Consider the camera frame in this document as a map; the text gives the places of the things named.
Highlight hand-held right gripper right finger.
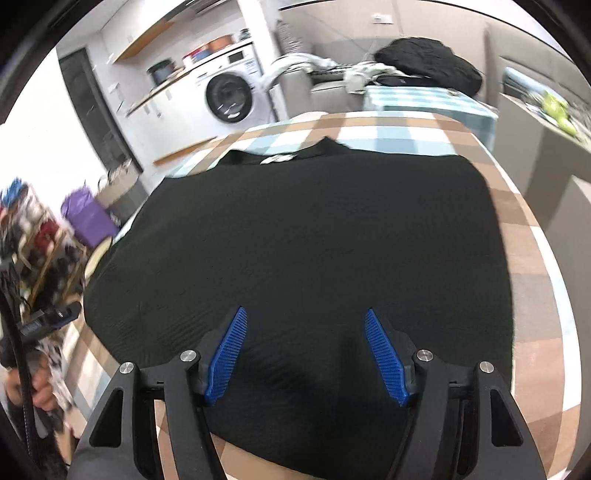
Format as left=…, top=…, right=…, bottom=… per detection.
left=364, top=308, right=552, bottom=480

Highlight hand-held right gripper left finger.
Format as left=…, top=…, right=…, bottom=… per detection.
left=69, top=306, right=249, bottom=480

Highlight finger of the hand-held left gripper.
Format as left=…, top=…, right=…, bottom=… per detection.
left=44, top=302, right=83, bottom=332

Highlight black knit sweater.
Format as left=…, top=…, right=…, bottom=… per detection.
left=83, top=136, right=515, bottom=467

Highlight person's left hand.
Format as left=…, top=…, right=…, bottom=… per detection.
left=4, top=357, right=58, bottom=411

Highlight cream waste bin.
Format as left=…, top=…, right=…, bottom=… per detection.
left=84, top=237, right=116, bottom=282

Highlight shoe rack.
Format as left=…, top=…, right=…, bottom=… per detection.
left=0, top=178, right=88, bottom=315

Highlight purple bag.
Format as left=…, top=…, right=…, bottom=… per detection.
left=61, top=187, right=120, bottom=247

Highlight woven laundry basket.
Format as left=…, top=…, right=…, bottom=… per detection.
left=95, top=161, right=148, bottom=222

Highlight checked blanket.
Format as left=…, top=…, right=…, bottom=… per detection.
left=65, top=111, right=583, bottom=480

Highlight dark door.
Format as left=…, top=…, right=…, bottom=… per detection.
left=58, top=48, right=144, bottom=176

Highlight white cabinet with wooden counter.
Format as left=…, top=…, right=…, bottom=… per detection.
left=124, top=69, right=218, bottom=164

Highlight grey box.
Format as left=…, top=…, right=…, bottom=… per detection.
left=492, top=92, right=591, bottom=232

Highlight white washing machine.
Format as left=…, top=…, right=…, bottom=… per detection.
left=191, top=41, right=278, bottom=125

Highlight black pot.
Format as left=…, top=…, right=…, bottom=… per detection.
left=147, top=60, right=174, bottom=86

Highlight blue checked cloth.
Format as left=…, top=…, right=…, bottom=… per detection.
left=362, top=85, right=499, bottom=139

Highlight grey sofa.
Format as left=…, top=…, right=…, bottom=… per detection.
left=281, top=69, right=370, bottom=116

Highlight light cloth pile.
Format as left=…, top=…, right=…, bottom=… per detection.
left=344, top=62, right=398, bottom=95

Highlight black jacket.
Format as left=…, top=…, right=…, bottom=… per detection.
left=374, top=37, right=483, bottom=95

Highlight green cloth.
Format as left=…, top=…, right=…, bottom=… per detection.
left=540, top=91, right=580, bottom=136

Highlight grey white cloth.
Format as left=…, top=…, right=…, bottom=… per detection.
left=261, top=52, right=342, bottom=93

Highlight folded blue towels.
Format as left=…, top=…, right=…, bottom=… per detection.
left=503, top=67, right=541, bottom=93

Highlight black cable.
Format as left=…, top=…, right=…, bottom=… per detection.
left=0, top=277, right=38, bottom=457

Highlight wooden wall shelf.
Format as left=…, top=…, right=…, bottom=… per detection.
left=113, top=14, right=185, bottom=63

